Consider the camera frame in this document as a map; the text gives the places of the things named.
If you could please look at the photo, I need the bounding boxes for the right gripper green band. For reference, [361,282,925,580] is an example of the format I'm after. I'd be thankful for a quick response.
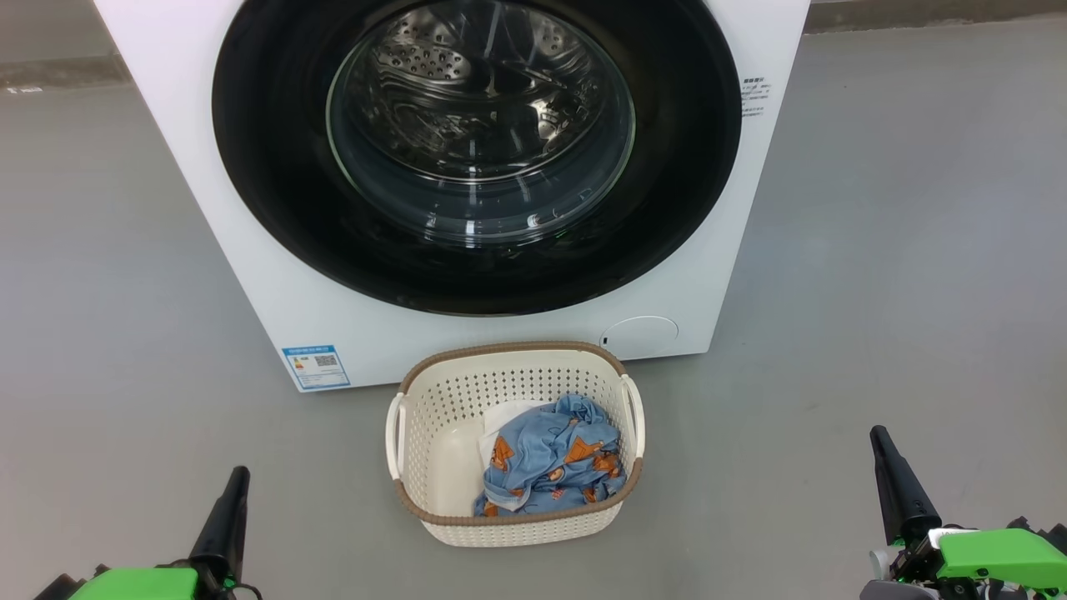
[859,425,1067,600]

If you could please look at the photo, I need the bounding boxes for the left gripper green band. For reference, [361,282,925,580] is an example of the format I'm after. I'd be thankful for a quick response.
[33,466,251,600]

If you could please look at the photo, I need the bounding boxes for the white garment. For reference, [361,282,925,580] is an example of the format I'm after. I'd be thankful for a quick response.
[479,400,555,469]

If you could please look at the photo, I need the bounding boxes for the blue garment with orange print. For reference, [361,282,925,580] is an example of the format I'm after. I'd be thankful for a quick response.
[473,394,628,518]

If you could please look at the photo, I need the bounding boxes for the black round glass washer door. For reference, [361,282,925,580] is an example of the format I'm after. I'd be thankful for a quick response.
[212,0,743,318]

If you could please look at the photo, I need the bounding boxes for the white front-load washing machine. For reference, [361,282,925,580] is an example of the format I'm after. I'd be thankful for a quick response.
[93,0,811,393]

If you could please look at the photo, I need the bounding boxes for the stainless steel washing machine drum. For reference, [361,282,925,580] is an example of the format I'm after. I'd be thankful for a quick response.
[329,0,634,243]

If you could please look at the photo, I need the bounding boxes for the blue energy label sticker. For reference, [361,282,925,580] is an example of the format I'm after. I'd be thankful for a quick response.
[282,343,351,391]

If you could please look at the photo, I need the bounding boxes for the cream perforated laundry basket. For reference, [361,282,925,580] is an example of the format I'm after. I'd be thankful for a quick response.
[385,340,647,548]

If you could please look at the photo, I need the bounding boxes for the round white filter cover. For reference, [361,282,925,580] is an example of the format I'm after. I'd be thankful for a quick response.
[600,315,679,361]

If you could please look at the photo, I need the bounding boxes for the printed text warning label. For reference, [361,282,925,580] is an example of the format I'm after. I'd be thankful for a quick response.
[740,77,773,118]

